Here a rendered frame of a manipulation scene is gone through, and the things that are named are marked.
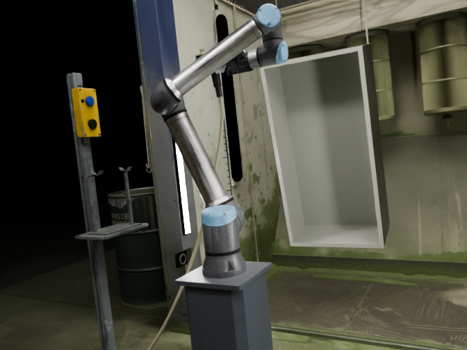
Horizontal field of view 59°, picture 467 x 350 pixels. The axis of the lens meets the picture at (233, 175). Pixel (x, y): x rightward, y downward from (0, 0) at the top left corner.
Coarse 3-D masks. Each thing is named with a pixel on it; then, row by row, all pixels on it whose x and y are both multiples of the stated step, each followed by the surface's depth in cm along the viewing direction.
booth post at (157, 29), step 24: (144, 0) 252; (168, 0) 260; (144, 24) 254; (168, 24) 259; (144, 48) 256; (168, 48) 257; (144, 72) 259; (168, 72) 256; (144, 96) 261; (168, 144) 255; (168, 168) 257; (168, 192) 260; (192, 192) 271; (168, 216) 262; (192, 216) 270; (168, 240) 264; (192, 240) 268; (168, 264) 266; (192, 264) 267; (168, 312) 271
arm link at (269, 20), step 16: (256, 16) 165; (272, 16) 164; (240, 32) 167; (256, 32) 167; (272, 32) 175; (224, 48) 169; (240, 48) 170; (192, 64) 172; (208, 64) 170; (224, 64) 174; (176, 80) 173; (192, 80) 172; (160, 96) 174; (176, 96) 173; (160, 112) 182
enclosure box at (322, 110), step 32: (288, 64) 277; (320, 64) 268; (352, 64) 260; (288, 96) 284; (320, 96) 274; (352, 96) 266; (288, 128) 289; (320, 128) 281; (352, 128) 272; (288, 160) 286; (320, 160) 288; (352, 160) 279; (288, 192) 282; (320, 192) 296; (352, 192) 286; (384, 192) 268; (288, 224) 275; (320, 224) 303; (352, 224) 293; (384, 224) 259
